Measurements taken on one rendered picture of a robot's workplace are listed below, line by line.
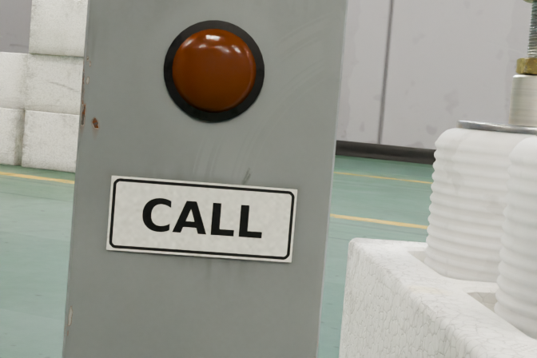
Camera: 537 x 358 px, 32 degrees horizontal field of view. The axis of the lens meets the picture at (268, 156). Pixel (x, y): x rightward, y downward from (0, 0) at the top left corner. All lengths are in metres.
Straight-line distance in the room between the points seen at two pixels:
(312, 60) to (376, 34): 5.42
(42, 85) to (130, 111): 2.81
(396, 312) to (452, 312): 0.06
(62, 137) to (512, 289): 2.67
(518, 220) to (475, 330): 0.05
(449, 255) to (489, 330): 0.14
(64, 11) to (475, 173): 2.61
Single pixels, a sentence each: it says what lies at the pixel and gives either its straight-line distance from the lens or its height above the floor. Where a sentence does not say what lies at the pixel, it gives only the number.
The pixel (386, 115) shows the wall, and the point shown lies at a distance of 5.62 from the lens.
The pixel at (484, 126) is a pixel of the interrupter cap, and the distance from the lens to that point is 0.48.
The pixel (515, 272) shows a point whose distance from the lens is 0.38.
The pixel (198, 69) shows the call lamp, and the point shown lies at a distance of 0.25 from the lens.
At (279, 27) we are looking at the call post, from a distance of 0.26.
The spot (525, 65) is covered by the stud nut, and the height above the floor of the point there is 0.29.
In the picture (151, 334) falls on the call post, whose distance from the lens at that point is 0.26.
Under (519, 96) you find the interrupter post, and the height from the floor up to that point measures 0.27.
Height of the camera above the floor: 0.25
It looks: 3 degrees down
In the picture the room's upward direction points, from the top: 5 degrees clockwise
